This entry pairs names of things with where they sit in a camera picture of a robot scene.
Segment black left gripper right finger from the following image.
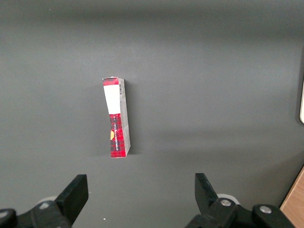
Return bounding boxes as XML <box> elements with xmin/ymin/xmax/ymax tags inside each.
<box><xmin>184</xmin><ymin>173</ymin><xmax>296</xmax><ymax>228</ymax></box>

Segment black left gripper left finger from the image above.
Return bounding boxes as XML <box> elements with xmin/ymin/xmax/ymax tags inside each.
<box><xmin>0</xmin><ymin>174</ymin><xmax>89</xmax><ymax>228</ymax></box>

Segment cream plastic tray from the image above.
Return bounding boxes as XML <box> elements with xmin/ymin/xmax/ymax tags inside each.
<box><xmin>299</xmin><ymin>80</ymin><xmax>304</xmax><ymax>124</ymax></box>

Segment wooden drawer cabinet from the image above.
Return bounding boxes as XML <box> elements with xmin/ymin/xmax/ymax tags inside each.
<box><xmin>279</xmin><ymin>165</ymin><xmax>304</xmax><ymax>228</ymax></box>

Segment red tartan carton box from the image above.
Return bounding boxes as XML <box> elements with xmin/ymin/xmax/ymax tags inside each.
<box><xmin>102</xmin><ymin>76</ymin><xmax>131</xmax><ymax>159</ymax></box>

